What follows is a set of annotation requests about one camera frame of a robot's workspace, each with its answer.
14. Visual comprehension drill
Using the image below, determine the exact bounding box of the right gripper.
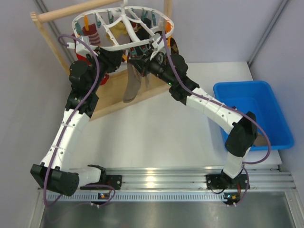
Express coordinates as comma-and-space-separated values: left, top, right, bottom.
129, 48, 175, 87

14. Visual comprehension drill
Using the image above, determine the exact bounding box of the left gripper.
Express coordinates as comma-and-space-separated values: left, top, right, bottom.
85, 46, 124, 93

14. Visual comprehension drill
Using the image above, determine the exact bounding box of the beige striped sock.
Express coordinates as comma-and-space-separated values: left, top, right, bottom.
253, 133, 267, 147
123, 63, 142, 103

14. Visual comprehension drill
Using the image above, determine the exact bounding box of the white oval clip hanger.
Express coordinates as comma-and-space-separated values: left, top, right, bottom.
72, 3, 175, 51

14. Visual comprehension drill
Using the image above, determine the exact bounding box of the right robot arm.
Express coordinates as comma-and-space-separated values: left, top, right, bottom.
128, 53, 257, 191

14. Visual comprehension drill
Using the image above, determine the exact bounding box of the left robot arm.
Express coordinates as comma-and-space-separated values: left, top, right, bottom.
30, 47, 123, 196

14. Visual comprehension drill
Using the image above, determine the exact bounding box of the wooden hanger rack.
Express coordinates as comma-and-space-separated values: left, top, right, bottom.
30, 0, 169, 120

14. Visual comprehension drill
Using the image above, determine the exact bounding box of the red patterned sock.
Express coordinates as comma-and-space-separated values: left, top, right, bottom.
75, 52, 109, 86

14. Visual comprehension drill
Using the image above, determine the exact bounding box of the mustard yellow sock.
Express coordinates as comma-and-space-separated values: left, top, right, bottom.
109, 21, 128, 39

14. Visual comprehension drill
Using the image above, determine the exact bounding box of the dark navy santa sock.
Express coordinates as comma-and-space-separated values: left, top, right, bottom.
132, 18, 152, 40

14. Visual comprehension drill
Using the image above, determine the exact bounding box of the brown argyle sock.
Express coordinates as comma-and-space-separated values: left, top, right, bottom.
170, 38, 179, 54

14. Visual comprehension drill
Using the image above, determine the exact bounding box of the blue plastic bin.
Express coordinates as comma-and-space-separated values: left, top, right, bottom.
213, 81, 294, 150

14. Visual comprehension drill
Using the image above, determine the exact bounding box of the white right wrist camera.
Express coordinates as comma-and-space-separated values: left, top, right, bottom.
149, 33, 164, 51

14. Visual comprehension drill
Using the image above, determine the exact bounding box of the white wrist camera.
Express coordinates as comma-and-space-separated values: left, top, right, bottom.
149, 33, 164, 51
67, 36, 90, 57

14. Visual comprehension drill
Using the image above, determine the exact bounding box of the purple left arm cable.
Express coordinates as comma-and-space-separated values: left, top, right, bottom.
42, 35, 116, 209

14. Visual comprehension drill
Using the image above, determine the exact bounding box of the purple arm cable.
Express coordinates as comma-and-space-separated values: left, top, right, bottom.
42, 35, 116, 209
162, 30, 272, 206

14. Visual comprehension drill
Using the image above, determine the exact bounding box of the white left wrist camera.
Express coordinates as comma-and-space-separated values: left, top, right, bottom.
67, 36, 90, 57

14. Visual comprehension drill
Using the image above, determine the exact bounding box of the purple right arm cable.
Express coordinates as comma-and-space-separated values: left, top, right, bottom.
162, 30, 272, 206

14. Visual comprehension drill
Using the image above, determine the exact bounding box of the aluminium mounting rail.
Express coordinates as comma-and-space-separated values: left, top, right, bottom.
46, 167, 296, 205

